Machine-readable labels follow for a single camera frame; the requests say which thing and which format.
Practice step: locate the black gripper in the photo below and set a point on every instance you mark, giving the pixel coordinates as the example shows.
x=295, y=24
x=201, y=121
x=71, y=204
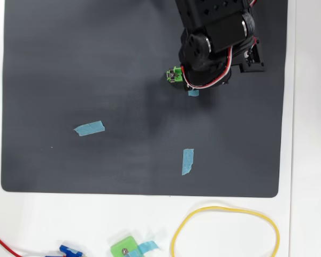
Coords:
x=221, y=78

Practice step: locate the green battery holder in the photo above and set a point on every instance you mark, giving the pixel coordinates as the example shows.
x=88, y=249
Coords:
x=171, y=75

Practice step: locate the blue masking tape strip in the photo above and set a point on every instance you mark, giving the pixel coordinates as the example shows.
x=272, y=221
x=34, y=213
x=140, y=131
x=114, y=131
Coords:
x=148, y=245
x=194, y=93
x=187, y=160
x=89, y=128

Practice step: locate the black textured mat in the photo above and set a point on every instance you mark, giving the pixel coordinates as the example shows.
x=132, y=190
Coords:
x=96, y=80

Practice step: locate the green block with screws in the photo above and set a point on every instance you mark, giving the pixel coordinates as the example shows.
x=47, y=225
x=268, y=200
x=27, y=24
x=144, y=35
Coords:
x=120, y=247

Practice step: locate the blue connector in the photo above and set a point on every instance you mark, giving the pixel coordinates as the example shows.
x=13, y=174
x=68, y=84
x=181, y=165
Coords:
x=65, y=249

